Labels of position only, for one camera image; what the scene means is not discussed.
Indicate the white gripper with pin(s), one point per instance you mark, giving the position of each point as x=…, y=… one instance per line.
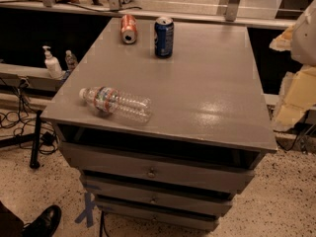
x=305, y=37

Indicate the clear plastic water bottle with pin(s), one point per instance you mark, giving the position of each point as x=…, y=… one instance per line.
x=107, y=101

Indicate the blue soda can upright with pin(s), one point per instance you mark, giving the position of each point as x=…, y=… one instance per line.
x=164, y=37

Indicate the small clear bottle on shelf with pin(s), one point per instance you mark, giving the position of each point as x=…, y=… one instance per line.
x=71, y=60

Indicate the white pump dispenser bottle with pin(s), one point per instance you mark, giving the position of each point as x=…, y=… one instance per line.
x=52, y=64

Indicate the grey drawer cabinet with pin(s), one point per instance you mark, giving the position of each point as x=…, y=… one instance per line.
x=208, y=106

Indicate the top grey drawer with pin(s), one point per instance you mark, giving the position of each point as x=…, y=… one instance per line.
x=152, y=169

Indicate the grey drawer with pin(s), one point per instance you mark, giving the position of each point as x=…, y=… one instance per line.
x=115, y=190
x=158, y=214
x=152, y=169

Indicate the middle grey drawer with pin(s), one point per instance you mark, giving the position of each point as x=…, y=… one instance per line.
x=115, y=190

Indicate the orange soda can lying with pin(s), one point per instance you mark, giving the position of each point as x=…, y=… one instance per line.
x=128, y=29

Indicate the bottom grey drawer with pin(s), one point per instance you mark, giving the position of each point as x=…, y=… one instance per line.
x=158, y=214

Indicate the blue tape cross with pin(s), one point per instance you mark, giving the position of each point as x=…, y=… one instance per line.
x=87, y=212

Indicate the black stand leg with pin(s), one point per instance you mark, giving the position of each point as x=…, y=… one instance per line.
x=34, y=162

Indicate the black leather shoe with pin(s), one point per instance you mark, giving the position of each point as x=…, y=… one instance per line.
x=45, y=225

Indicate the metal railing frame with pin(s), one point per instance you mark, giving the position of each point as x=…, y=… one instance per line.
x=254, y=13

